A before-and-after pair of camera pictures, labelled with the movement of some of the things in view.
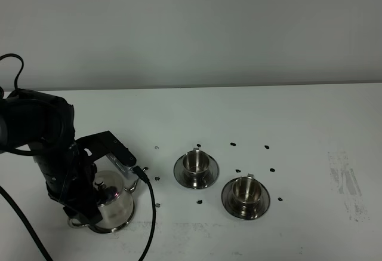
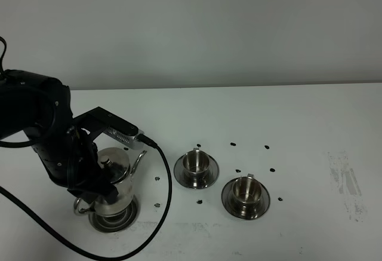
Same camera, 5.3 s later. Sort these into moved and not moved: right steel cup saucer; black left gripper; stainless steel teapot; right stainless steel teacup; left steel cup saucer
Moved: black left gripper; stainless steel teapot
Not moved: left steel cup saucer; right stainless steel teacup; right steel cup saucer
